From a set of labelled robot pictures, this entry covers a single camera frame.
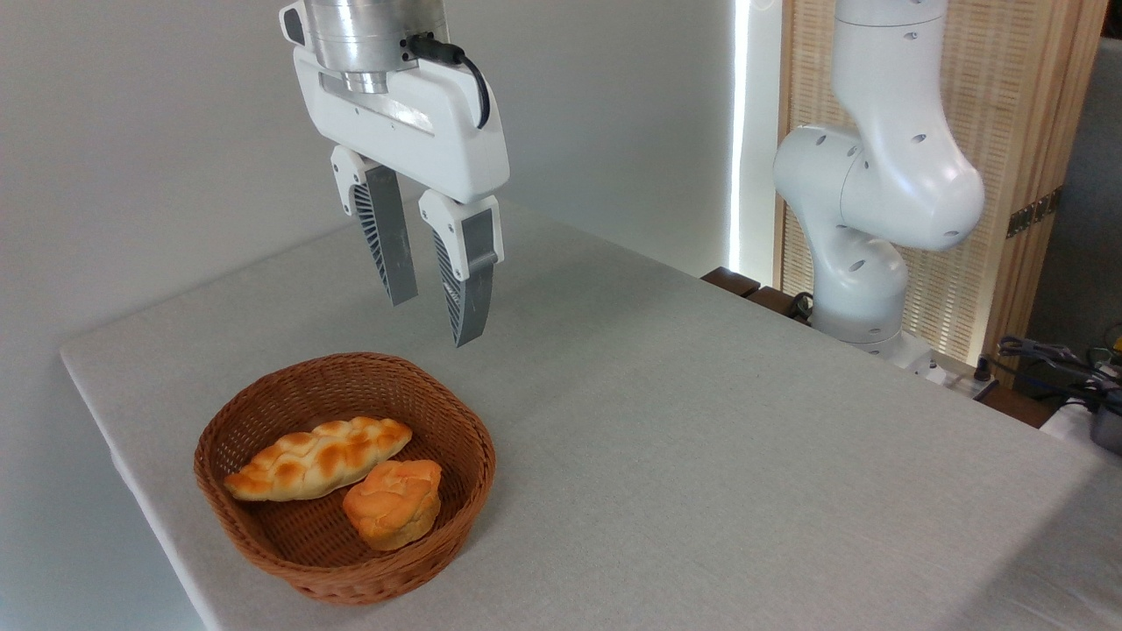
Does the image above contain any long braided bread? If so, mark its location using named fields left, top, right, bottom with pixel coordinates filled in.
left=224, top=416, right=414, bottom=502

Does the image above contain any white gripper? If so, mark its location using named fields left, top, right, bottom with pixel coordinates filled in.
left=292, top=46, right=510, bottom=348

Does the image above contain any dark brown wooden block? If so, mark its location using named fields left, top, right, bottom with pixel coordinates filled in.
left=701, top=266, right=762, bottom=298
left=745, top=285, right=813, bottom=326

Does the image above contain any round orange bread bun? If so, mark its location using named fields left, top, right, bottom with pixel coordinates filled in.
left=342, top=459, right=443, bottom=552

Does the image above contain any white power strip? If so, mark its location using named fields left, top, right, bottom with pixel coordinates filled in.
left=927, top=353, right=1000, bottom=401

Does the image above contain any wooden folding screen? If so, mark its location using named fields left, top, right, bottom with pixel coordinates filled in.
left=776, top=0, right=1110, bottom=369

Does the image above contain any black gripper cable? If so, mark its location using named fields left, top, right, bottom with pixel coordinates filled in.
left=405, top=32, right=492, bottom=130

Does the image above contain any bundle of dark cables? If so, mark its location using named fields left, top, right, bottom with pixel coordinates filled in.
left=998, top=326, right=1122, bottom=397

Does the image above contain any dark metal screen hinge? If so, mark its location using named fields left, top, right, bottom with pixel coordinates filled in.
left=1006, top=186, right=1063, bottom=239

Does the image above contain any grey tablecloth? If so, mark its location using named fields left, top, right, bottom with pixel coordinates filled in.
left=60, top=197, right=1122, bottom=631

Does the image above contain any brown wicker basket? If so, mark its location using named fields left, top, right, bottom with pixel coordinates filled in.
left=194, top=352, right=497, bottom=606

